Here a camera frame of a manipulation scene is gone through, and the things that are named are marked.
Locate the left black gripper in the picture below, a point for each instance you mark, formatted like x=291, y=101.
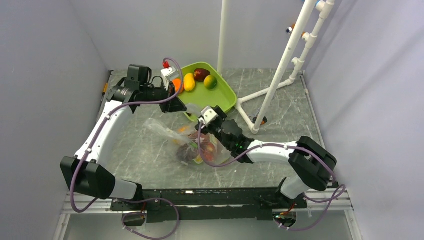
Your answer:
x=173, y=105

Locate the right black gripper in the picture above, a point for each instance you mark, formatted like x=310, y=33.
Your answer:
x=207, y=129

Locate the red grape bunch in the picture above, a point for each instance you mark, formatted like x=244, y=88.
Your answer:
x=208, y=146

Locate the orange yellow fake mango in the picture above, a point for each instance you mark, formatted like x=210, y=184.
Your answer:
x=185, y=130

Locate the clear plastic bag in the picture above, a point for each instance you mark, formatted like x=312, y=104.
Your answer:
x=175, y=139

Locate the dark red apple front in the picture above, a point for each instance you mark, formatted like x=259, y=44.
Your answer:
x=186, y=153

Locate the dark red apple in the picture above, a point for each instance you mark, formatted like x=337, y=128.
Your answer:
x=186, y=153
x=200, y=74

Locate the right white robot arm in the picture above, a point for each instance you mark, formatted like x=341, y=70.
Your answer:
x=314, y=166

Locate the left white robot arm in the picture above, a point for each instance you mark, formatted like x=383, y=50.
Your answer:
x=84, y=172

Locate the orange fake fruit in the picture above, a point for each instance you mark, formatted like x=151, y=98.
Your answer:
x=179, y=85

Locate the green yellow fake mango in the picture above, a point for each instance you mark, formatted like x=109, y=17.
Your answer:
x=210, y=82

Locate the green plastic tray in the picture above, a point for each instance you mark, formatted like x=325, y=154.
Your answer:
x=221, y=95

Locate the dark red apple back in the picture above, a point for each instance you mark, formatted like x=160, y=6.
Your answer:
x=200, y=74

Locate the orange hook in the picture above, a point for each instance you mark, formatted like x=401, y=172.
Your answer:
x=290, y=30

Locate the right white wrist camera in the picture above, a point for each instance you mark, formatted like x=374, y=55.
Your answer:
x=207, y=115

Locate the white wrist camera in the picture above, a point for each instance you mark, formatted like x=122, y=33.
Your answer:
x=207, y=115
x=169, y=74

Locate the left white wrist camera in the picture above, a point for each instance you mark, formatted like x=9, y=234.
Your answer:
x=169, y=74

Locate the white pvc pipe frame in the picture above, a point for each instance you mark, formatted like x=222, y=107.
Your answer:
x=293, y=58

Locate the orange handled tool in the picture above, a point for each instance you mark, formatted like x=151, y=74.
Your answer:
x=105, y=88

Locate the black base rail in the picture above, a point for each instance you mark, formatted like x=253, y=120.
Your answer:
x=260, y=203

